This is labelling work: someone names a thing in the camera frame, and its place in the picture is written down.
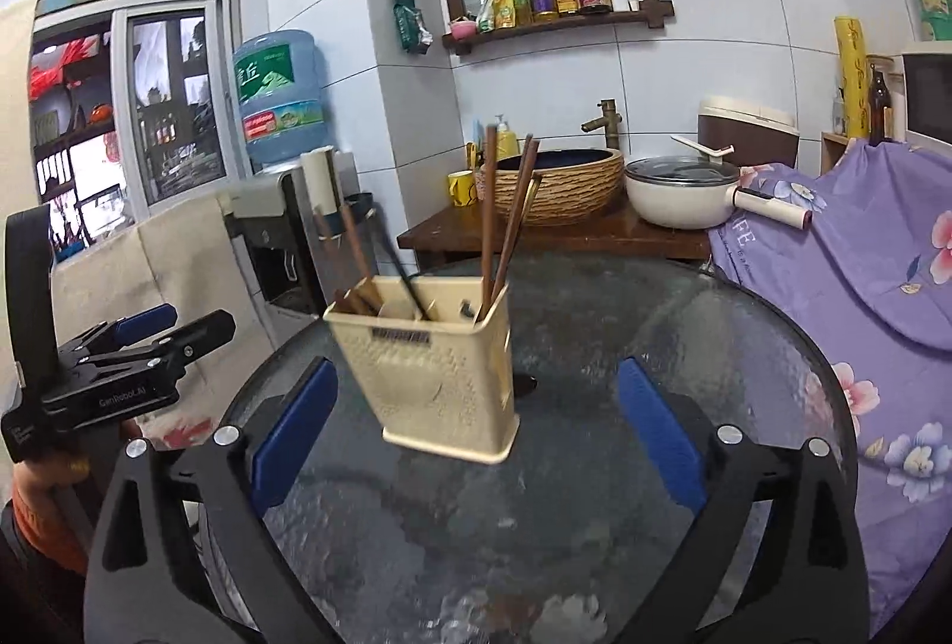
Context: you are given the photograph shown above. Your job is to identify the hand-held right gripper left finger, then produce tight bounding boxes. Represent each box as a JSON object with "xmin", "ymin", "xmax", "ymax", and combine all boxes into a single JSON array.
[{"xmin": 83, "ymin": 356, "xmax": 339, "ymax": 644}]

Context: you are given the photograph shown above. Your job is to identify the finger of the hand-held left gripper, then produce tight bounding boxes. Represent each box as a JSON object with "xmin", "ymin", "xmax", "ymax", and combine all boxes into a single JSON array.
[
  {"xmin": 59, "ymin": 304, "xmax": 180, "ymax": 358},
  {"xmin": 96, "ymin": 309, "xmax": 237, "ymax": 377}
]

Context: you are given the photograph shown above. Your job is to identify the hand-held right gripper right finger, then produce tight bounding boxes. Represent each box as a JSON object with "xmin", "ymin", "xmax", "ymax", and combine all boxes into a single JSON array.
[{"xmin": 616, "ymin": 356, "xmax": 871, "ymax": 644}]

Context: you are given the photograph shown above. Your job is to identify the cream plastic utensil holder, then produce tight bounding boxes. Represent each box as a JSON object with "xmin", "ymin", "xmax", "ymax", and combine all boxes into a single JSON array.
[{"xmin": 322, "ymin": 276, "xmax": 522, "ymax": 464}]

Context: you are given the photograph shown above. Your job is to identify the brown wooden chopstick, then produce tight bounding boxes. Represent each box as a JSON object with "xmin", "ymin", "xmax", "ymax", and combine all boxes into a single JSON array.
[
  {"xmin": 509, "ymin": 171, "xmax": 544, "ymax": 273},
  {"xmin": 480, "ymin": 124, "xmax": 499, "ymax": 321},
  {"xmin": 338, "ymin": 201, "xmax": 377, "ymax": 292},
  {"xmin": 487, "ymin": 134, "xmax": 541, "ymax": 318}
]

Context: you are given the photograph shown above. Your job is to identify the dark wooden chopstick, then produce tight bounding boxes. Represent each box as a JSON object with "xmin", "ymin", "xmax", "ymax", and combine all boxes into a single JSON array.
[{"xmin": 372, "ymin": 216, "xmax": 436, "ymax": 320}]

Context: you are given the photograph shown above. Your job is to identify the person's left hand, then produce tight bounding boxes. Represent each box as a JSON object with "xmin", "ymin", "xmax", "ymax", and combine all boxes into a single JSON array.
[{"xmin": 11, "ymin": 419, "xmax": 142, "ymax": 504}]

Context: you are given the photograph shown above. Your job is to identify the beige cloth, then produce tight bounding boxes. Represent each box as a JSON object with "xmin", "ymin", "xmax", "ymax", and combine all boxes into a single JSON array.
[{"xmin": 45, "ymin": 190, "xmax": 276, "ymax": 437}]

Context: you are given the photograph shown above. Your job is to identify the grey water dispenser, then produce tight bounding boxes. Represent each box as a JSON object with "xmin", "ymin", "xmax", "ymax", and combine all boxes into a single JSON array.
[{"xmin": 223, "ymin": 151, "xmax": 358, "ymax": 348}]

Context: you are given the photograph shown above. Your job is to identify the dark wooden counter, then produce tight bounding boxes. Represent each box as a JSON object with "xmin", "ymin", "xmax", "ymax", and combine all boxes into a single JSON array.
[{"xmin": 396, "ymin": 198, "xmax": 715, "ymax": 269}]

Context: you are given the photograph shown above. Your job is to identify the aluminium sliding window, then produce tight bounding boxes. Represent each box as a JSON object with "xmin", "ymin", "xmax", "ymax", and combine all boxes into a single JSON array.
[{"xmin": 30, "ymin": 0, "xmax": 243, "ymax": 258}]

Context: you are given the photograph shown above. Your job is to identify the blue water jug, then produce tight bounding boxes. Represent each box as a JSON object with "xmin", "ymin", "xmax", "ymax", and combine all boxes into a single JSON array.
[{"xmin": 233, "ymin": 29, "xmax": 333, "ymax": 169}]

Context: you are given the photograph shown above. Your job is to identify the woven wash basin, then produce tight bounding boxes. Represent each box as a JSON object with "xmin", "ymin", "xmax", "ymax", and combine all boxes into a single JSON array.
[{"xmin": 480, "ymin": 148, "xmax": 626, "ymax": 227}]

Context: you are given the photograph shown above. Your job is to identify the purple floral cloth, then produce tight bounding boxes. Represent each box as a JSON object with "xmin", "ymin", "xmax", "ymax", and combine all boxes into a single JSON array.
[{"xmin": 706, "ymin": 138, "xmax": 952, "ymax": 637}]

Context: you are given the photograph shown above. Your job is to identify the white rice paddle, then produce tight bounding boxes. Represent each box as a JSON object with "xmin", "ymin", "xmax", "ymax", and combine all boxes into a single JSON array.
[{"xmin": 669, "ymin": 134, "xmax": 735, "ymax": 161}]

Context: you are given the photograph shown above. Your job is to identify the bronze faucet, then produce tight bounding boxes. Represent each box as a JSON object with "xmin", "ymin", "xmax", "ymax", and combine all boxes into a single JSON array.
[{"xmin": 581, "ymin": 98, "xmax": 621, "ymax": 152}]

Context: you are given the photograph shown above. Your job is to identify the brown and cream rice cooker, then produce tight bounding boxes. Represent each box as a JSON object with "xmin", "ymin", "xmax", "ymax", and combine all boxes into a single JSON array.
[{"xmin": 697, "ymin": 97, "xmax": 800, "ymax": 173}]

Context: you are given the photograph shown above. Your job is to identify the yellow soap pump bottle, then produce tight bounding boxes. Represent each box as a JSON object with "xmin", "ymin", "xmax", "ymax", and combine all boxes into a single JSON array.
[{"xmin": 493, "ymin": 114, "xmax": 520, "ymax": 161}]

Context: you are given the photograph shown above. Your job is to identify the green hanging packet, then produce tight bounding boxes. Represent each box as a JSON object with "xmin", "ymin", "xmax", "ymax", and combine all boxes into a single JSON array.
[{"xmin": 393, "ymin": 0, "xmax": 434, "ymax": 55}]

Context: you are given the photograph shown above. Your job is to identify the brown glass bottle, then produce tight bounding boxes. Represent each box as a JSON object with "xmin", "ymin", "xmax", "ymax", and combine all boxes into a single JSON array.
[{"xmin": 866, "ymin": 60, "xmax": 894, "ymax": 145}]

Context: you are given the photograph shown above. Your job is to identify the yellow patterned roll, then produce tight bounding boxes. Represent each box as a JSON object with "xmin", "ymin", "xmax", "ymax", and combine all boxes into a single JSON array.
[{"xmin": 833, "ymin": 15, "xmax": 871, "ymax": 140}]

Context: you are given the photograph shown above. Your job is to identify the white microwave oven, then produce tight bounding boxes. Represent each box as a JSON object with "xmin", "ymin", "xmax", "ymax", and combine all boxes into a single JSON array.
[{"xmin": 888, "ymin": 40, "xmax": 952, "ymax": 150}]

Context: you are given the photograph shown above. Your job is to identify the yellow snack packet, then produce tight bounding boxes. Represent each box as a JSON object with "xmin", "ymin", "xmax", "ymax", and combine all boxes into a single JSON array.
[{"xmin": 476, "ymin": 0, "xmax": 518, "ymax": 33}]

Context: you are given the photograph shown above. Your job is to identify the teal wall holder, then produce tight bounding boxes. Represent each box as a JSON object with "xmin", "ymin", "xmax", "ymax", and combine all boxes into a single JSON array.
[{"xmin": 312, "ymin": 192, "xmax": 377, "ymax": 239}]

